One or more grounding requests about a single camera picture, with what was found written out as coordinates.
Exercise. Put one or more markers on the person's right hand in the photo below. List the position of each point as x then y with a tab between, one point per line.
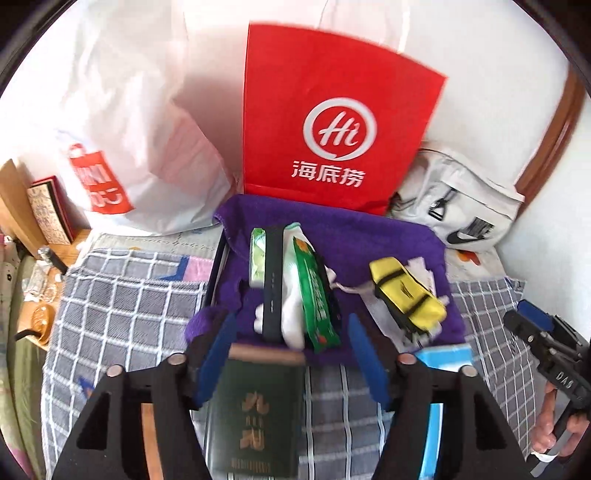
547	415

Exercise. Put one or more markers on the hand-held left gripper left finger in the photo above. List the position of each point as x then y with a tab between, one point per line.
217	364

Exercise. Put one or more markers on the patterned hardcover book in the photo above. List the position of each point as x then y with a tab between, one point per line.
51	212

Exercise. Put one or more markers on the wooden bed headboard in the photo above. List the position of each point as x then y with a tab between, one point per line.
14	203

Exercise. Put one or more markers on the amber cup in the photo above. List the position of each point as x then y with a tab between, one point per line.
41	323

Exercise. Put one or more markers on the small green tissue packet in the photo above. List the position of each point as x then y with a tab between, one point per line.
258	258

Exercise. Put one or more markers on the red paper bag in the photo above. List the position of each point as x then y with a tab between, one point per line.
323	69

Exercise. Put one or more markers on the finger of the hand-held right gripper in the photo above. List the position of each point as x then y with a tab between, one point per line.
533	308
524	334

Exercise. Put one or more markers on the white plastic shopping bag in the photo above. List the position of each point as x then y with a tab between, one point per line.
138	115

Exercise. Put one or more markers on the brown wooden door frame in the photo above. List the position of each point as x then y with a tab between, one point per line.
554	138

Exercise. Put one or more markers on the blue tissue pack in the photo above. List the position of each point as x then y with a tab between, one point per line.
443	357

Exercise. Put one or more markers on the white glove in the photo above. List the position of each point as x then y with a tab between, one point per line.
293	323

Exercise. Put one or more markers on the wooden nightstand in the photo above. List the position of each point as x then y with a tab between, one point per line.
69	251

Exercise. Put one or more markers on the yellow black fabric pouch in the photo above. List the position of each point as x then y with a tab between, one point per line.
406	290

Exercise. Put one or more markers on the grey checked star blanket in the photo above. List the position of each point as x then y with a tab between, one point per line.
115	314

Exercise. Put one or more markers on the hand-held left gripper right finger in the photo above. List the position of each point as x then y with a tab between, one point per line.
369	364

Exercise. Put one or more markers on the dark green tin box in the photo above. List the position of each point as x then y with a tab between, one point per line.
258	406

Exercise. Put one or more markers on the purple towel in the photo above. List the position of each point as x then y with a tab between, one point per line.
397	249

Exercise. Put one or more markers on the grey waist bag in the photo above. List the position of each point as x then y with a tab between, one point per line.
461	194

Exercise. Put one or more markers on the green snack packet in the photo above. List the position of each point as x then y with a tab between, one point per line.
316	295

